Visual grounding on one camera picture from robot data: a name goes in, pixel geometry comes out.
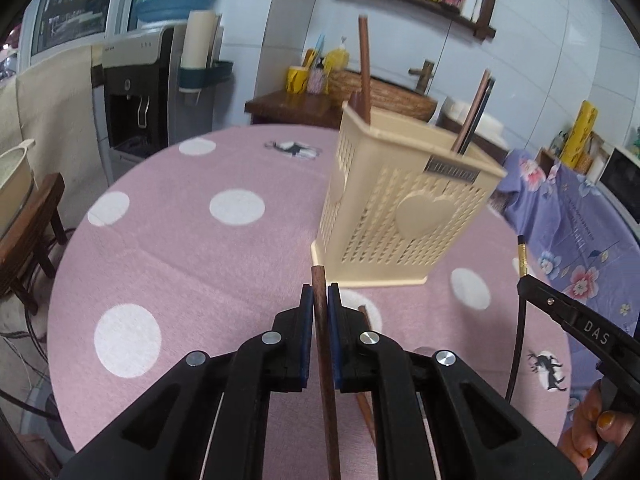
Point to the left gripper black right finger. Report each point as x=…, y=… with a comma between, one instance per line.
x=434, y=417

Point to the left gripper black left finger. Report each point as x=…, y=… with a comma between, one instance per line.
x=206, y=418

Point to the brown wooden chopstick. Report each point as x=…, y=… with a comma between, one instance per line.
x=318, y=283
x=365, y=75

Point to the dark chopstick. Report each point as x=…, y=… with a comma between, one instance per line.
x=475, y=105
x=478, y=117

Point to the wooden handled metal spoon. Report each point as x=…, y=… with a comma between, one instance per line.
x=354, y=101

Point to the right hand painted nails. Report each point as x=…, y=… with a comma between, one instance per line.
x=592, y=424

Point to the purple floral cloth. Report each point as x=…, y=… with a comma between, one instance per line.
x=582, y=245

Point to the white microwave oven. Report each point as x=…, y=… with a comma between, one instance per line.
x=621, y=178

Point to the cream plastic utensil holder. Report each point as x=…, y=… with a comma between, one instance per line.
x=398, y=198

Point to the yellow roll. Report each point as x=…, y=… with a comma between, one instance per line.
x=577, y=139

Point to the brown white rice cooker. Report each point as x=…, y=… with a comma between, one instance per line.
x=453, y=115

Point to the dark wooden stool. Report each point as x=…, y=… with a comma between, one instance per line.
x=24, y=241

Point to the cream cooking pot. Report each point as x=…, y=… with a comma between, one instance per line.
x=17, y=183

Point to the dark wooden counter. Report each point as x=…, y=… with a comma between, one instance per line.
x=281, y=107

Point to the water dispenser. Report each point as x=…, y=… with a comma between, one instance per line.
x=140, y=109

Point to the bronze faucet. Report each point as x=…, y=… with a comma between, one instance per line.
x=423, y=75

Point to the yellow mug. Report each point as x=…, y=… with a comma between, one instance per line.
x=296, y=80

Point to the yellow soap bottle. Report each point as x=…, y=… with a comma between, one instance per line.
x=337, y=59

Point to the paper towel roll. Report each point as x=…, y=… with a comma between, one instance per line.
x=201, y=29

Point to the window with white frame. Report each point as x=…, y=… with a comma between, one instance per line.
x=47, y=27

